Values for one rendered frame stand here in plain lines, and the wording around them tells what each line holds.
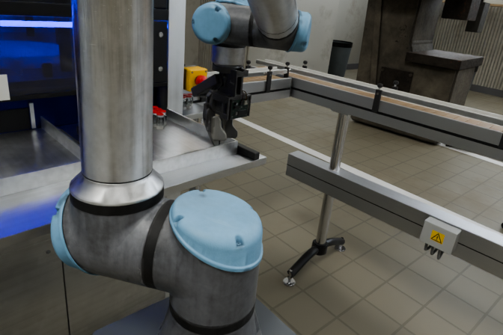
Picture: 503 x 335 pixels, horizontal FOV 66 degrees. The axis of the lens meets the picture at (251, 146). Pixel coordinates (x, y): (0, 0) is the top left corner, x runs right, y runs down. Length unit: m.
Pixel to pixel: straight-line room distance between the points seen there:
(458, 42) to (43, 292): 8.05
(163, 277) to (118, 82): 0.23
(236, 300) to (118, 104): 0.27
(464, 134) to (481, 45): 6.93
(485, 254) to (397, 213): 0.33
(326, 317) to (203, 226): 1.45
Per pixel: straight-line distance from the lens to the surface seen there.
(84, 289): 1.42
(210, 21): 0.75
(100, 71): 0.45
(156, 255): 0.49
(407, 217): 1.70
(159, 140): 1.08
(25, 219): 0.77
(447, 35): 8.63
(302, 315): 1.85
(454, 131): 1.52
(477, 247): 1.65
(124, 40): 0.44
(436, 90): 4.32
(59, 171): 0.87
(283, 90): 1.81
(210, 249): 0.45
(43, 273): 1.32
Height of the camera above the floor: 1.27
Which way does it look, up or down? 21 degrees down
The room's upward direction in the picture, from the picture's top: 6 degrees clockwise
